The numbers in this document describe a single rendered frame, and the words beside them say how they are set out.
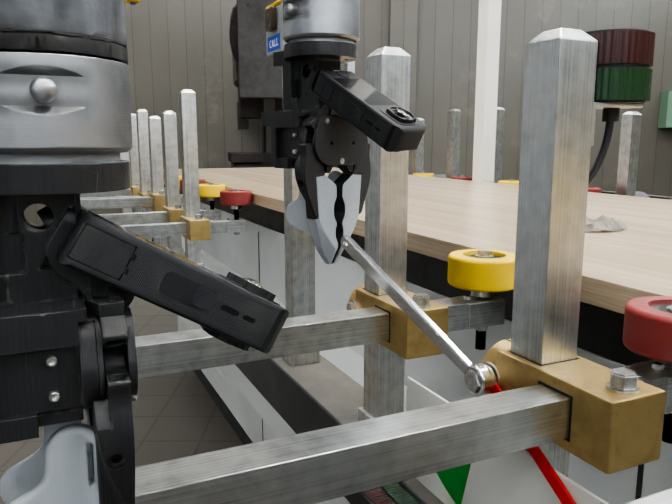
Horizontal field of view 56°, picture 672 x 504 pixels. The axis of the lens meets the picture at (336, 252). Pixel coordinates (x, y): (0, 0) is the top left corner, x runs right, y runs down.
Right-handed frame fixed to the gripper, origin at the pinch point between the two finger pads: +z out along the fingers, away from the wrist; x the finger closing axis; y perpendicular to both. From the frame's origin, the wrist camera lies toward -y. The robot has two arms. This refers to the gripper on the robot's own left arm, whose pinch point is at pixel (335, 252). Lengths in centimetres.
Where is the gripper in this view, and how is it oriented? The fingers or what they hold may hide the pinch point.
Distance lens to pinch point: 63.6
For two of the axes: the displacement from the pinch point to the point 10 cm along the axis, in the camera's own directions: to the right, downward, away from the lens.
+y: -7.1, -1.2, 7.0
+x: -7.1, 1.2, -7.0
